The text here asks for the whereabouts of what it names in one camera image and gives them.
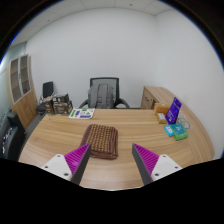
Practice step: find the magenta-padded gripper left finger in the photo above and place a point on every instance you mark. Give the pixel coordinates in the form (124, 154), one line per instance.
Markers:
(59, 166)

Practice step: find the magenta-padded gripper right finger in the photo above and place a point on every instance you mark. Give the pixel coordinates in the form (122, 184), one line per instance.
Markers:
(163, 166)

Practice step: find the brown patchwork patterned towel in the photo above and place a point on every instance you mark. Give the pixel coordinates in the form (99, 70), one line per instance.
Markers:
(103, 140)

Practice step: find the green packet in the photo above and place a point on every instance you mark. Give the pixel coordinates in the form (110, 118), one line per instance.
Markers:
(181, 135)

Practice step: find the blue packet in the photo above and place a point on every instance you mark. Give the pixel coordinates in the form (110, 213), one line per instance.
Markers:
(168, 130)

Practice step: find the teal packet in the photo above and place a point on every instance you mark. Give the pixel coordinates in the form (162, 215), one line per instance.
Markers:
(178, 128)

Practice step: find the small yellow box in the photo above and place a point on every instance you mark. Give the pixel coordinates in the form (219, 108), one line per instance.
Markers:
(161, 118)

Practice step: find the black leather armchair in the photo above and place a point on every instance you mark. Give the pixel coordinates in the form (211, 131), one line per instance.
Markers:
(10, 140)

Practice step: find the purple standing card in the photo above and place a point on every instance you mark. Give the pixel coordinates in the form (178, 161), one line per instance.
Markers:
(173, 111)

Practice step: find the green purple printed paper sheet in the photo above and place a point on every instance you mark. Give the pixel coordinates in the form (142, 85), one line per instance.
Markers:
(82, 113)

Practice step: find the orange box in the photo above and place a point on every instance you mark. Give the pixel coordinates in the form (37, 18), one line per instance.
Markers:
(160, 108)

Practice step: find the large brown cardboard box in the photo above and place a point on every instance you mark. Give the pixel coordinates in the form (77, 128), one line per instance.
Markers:
(62, 107)

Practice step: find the black printed cardboard box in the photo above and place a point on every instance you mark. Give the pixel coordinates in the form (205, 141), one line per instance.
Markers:
(60, 97)

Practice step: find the wooden cabinet with glass doors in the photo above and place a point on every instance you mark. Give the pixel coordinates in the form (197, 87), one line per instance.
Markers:
(23, 106)

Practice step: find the wooden side desk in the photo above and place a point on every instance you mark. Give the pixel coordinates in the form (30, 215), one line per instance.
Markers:
(150, 96)

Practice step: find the small black visitor chair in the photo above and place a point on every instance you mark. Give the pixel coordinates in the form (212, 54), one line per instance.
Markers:
(48, 88)

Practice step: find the grey backpack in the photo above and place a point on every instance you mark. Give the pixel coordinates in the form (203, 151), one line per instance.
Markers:
(100, 96)

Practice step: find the black mesh office chair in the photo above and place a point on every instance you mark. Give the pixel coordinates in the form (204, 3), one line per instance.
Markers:
(104, 80)

